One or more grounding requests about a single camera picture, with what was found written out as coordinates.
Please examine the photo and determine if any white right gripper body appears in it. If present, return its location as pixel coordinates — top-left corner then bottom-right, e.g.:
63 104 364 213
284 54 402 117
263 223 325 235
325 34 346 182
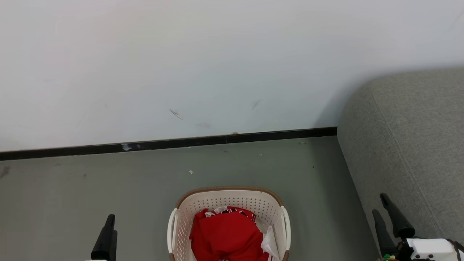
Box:
379 238 461 261

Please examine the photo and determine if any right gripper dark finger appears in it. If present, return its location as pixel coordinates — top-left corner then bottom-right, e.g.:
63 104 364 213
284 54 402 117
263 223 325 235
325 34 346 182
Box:
372 209 398 257
380 193 416 239

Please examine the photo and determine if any red jersey with striped sleeves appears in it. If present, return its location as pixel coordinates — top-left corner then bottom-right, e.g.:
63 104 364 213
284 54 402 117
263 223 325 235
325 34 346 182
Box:
189 207 270 261

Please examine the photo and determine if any grey fabric sofa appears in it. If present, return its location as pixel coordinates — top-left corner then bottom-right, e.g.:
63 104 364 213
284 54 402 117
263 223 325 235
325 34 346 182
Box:
336 67 464 261

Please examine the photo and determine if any black baseboard strip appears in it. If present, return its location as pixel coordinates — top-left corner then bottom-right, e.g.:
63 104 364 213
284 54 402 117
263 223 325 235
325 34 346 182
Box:
0 127 337 161

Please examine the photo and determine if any white perforated laundry basket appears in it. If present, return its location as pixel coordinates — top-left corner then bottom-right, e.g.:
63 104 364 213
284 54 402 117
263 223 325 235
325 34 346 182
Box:
167 186 291 261

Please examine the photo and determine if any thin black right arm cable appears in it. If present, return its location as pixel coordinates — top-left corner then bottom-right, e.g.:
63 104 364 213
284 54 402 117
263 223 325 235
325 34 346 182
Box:
448 239 464 260

